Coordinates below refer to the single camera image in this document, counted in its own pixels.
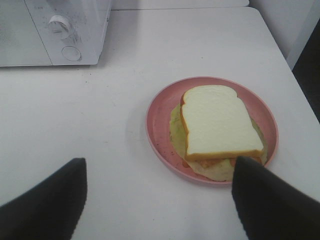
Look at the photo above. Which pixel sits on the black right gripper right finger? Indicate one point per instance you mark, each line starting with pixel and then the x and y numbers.
pixel 271 209

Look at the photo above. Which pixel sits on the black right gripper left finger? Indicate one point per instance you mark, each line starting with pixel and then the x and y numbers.
pixel 51 209

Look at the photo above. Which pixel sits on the white bread sandwich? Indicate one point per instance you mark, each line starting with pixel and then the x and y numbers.
pixel 210 128

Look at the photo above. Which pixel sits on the pink round plate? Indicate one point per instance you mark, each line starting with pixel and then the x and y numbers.
pixel 157 123

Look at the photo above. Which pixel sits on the white microwave oven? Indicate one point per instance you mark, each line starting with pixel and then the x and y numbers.
pixel 88 26

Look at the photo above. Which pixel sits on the white upper microwave knob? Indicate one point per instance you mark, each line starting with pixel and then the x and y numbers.
pixel 59 24

